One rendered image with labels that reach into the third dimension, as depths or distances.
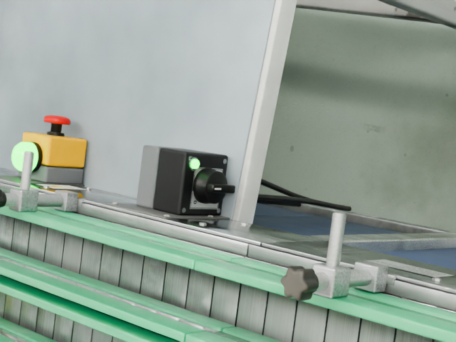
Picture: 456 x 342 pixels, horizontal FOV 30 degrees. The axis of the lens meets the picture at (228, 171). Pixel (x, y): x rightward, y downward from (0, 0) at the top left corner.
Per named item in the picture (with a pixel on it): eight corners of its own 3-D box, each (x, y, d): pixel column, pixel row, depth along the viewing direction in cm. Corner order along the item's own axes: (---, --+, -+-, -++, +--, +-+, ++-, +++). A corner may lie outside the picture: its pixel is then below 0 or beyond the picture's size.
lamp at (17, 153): (22, 170, 127) (5, 169, 125) (26, 140, 127) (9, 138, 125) (41, 174, 124) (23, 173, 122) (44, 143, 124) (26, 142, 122)
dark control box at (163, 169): (180, 207, 115) (134, 205, 109) (187, 148, 115) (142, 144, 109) (224, 216, 110) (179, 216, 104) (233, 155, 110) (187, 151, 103)
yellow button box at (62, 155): (56, 179, 134) (16, 177, 128) (62, 131, 133) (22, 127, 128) (85, 185, 129) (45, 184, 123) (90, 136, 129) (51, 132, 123)
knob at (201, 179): (214, 203, 108) (234, 207, 106) (190, 202, 105) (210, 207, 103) (219, 168, 108) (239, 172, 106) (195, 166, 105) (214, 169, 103)
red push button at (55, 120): (36, 136, 128) (39, 112, 128) (58, 138, 131) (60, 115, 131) (52, 138, 125) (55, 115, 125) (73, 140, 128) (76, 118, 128)
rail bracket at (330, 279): (357, 285, 82) (271, 294, 72) (368, 210, 81) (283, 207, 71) (394, 294, 79) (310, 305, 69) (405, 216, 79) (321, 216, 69)
